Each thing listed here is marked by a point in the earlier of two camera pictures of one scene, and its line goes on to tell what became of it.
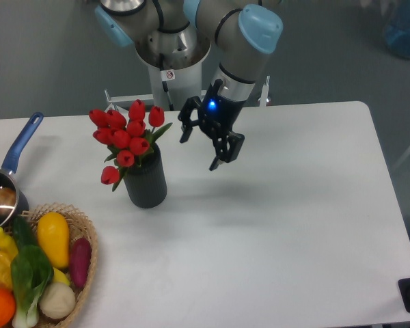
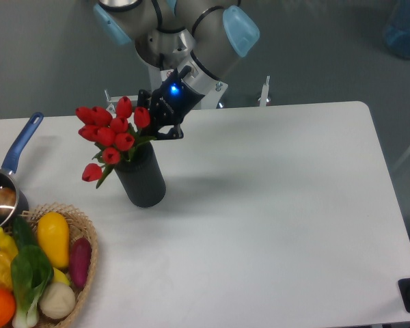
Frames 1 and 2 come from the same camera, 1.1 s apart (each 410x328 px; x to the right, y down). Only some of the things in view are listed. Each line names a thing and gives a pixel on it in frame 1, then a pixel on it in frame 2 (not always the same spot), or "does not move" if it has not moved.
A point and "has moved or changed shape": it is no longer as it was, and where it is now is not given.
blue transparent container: x=404 y=33 does not move
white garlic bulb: x=57 y=301 does not move
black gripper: x=217 y=111 → x=170 y=104
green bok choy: x=31 y=270 does not move
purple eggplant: x=80 y=261 does not move
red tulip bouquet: x=128 y=141 has moved or changed shape
